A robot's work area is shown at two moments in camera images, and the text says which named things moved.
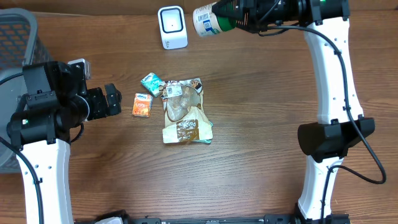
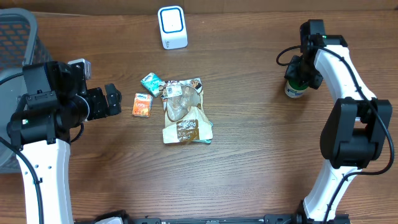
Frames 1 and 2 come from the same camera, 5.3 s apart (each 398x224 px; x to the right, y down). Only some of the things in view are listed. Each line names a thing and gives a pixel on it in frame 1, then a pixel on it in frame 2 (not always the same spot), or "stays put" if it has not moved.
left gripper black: (104, 101) stays put
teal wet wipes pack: (205, 132) stays put
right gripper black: (253, 22) → (293, 74)
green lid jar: (206, 22) → (294, 89)
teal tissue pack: (152, 83) stays put
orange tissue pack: (142, 104) stays put
